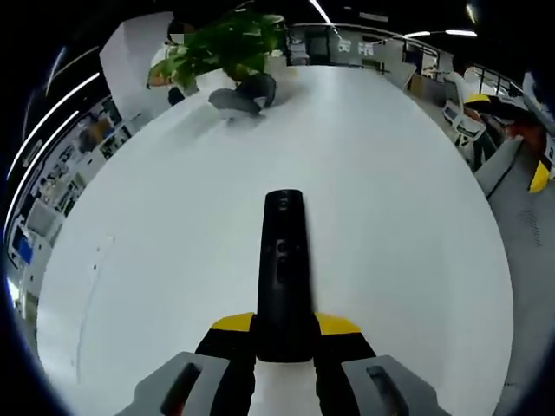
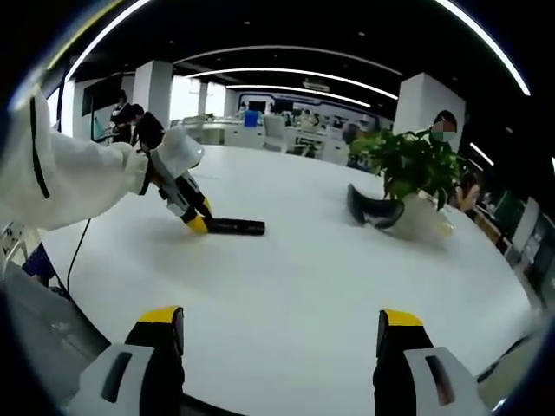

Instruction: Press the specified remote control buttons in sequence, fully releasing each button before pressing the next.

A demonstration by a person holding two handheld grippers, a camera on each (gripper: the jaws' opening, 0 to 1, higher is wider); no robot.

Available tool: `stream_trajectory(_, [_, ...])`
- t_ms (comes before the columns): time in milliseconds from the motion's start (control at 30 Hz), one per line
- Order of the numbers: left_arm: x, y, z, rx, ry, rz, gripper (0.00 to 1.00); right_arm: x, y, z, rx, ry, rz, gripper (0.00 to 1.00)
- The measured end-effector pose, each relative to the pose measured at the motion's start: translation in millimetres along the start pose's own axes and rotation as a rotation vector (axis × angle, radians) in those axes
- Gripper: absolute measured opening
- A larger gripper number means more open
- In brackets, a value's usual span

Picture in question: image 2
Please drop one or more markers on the green potted plant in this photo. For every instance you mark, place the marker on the green potted plant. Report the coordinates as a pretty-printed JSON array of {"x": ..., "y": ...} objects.
[{"x": 407, "y": 164}]

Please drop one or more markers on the grey mesh chair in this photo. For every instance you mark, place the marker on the grey mesh chair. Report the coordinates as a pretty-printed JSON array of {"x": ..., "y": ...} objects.
[{"x": 43, "y": 329}]

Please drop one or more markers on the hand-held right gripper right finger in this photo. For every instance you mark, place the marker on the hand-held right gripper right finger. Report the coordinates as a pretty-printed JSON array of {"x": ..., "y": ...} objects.
[{"x": 399, "y": 346}]

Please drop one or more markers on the ceiling air conditioner vent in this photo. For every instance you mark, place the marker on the ceiling air conditioner vent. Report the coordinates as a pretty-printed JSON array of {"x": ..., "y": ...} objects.
[{"x": 316, "y": 83}]

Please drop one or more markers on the black curved headset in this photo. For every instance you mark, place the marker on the black curved headset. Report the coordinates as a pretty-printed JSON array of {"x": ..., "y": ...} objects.
[{"x": 357, "y": 203}]

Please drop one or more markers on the blue bin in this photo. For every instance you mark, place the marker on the blue bin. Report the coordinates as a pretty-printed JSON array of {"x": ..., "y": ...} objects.
[{"x": 250, "y": 119}]

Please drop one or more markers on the white office chair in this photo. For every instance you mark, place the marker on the white office chair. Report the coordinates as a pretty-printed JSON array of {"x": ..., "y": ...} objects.
[{"x": 274, "y": 130}]

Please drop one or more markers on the black remote control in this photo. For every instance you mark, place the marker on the black remote control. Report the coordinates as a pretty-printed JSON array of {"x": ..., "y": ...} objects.
[{"x": 238, "y": 226}]

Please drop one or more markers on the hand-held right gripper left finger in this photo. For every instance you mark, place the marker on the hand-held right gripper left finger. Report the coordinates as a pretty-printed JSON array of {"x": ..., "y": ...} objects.
[{"x": 156, "y": 346}]

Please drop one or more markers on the short ceiling light strip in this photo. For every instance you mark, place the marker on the short ceiling light strip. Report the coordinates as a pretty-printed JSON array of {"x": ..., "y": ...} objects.
[{"x": 481, "y": 154}]

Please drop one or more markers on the black wall screen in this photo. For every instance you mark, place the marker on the black wall screen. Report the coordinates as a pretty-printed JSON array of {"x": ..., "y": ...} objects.
[{"x": 102, "y": 97}]

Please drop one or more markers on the blue patterned item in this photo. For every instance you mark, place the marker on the blue patterned item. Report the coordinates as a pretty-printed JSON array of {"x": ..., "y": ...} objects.
[{"x": 41, "y": 264}]

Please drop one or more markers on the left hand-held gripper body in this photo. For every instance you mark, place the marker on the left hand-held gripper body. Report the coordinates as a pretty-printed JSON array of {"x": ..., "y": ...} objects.
[{"x": 180, "y": 151}]

